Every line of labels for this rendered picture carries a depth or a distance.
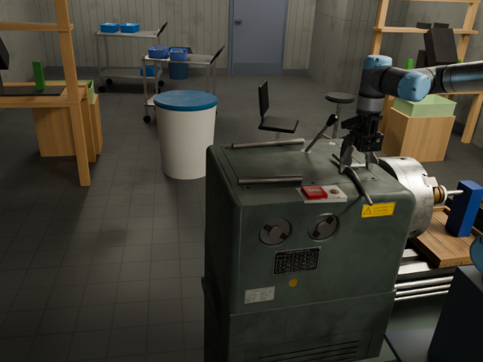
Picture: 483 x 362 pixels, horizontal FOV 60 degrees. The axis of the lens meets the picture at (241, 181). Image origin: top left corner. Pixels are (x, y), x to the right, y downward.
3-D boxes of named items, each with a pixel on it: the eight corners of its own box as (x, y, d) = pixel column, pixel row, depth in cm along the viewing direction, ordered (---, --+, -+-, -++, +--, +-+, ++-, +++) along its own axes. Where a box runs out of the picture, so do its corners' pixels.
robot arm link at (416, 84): (443, 71, 109) (407, 64, 117) (416, 75, 103) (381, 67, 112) (435, 100, 113) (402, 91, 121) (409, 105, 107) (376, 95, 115)
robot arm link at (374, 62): (382, 59, 111) (358, 54, 117) (374, 100, 116) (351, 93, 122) (401, 58, 115) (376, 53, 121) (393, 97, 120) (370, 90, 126)
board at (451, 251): (438, 268, 156) (440, 259, 154) (386, 218, 187) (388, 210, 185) (504, 259, 163) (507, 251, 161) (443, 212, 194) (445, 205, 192)
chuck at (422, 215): (403, 256, 149) (418, 173, 138) (359, 218, 178) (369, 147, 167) (425, 253, 152) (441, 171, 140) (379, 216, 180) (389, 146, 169)
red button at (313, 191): (307, 202, 118) (308, 195, 118) (300, 192, 124) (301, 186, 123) (327, 200, 120) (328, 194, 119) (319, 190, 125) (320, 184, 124)
